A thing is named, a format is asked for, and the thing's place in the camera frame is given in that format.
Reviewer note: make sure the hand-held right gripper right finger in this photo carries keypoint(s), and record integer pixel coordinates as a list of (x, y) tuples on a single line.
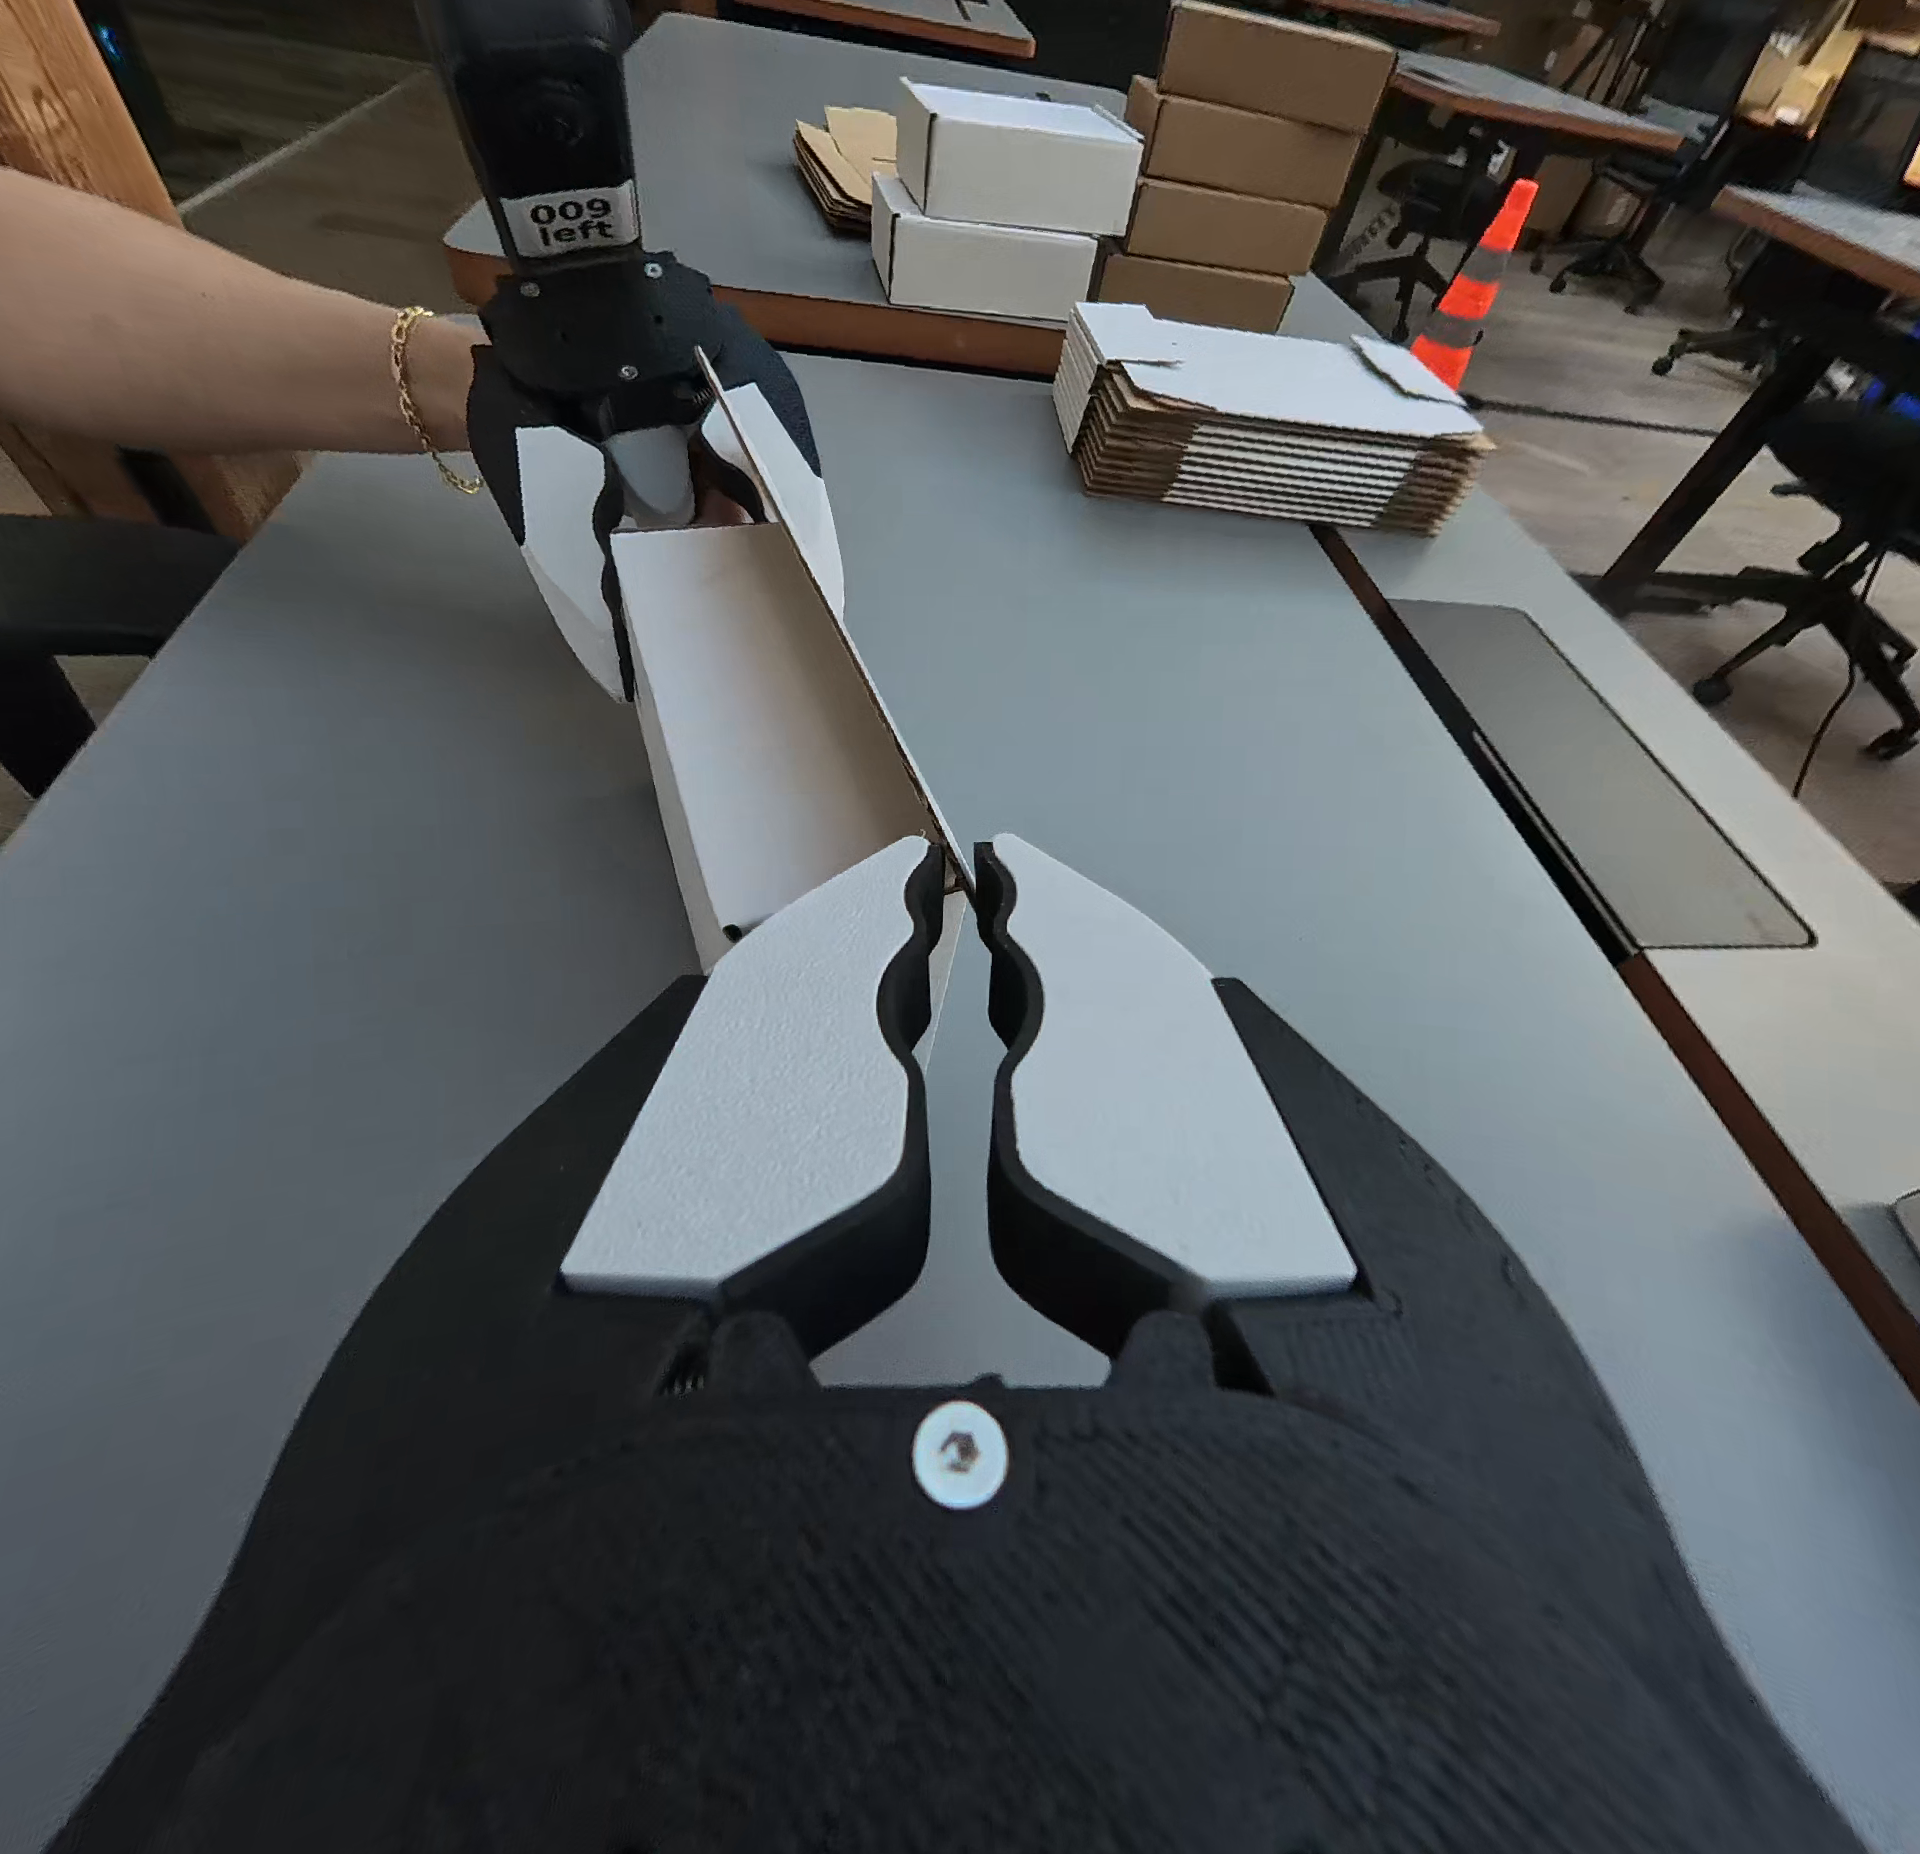
[(1154, 1135)]

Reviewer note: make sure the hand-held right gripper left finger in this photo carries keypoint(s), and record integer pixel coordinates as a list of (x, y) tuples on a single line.
[(765, 1119)]

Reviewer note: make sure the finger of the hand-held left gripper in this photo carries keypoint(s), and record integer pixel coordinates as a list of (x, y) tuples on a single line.
[(564, 535), (802, 535)]

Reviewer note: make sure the white cardboard box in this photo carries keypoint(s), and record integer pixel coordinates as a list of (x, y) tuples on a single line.
[(975, 263), (1021, 160), (750, 774)]

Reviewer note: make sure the person's left forearm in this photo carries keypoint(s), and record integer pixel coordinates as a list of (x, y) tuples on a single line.
[(225, 325)]

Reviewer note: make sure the folded white cardboard box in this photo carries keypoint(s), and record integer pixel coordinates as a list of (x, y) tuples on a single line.
[(1021, 160), (975, 263)]

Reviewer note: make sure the folded brown cardboard box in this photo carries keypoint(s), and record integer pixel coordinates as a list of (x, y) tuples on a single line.
[(1224, 226), (1276, 63), (1245, 144), (1193, 295)]

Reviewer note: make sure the person's left hand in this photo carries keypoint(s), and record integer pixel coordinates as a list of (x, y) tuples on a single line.
[(724, 498)]

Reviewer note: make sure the stack of flat brown cardboard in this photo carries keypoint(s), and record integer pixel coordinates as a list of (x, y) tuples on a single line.
[(849, 160)]

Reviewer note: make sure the wooden pillar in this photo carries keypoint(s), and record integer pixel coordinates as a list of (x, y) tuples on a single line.
[(75, 85)]

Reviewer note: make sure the stack of flat white cardboard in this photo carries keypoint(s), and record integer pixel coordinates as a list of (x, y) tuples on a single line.
[(1245, 386)]

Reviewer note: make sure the dark grey laptop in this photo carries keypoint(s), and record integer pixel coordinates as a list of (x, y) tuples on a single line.
[(1589, 774)]

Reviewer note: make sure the black office chair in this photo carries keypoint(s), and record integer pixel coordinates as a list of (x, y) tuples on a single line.
[(1845, 461), (1418, 205)]

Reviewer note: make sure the orange traffic cone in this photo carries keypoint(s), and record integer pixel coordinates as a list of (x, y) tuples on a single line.
[(1476, 295)]

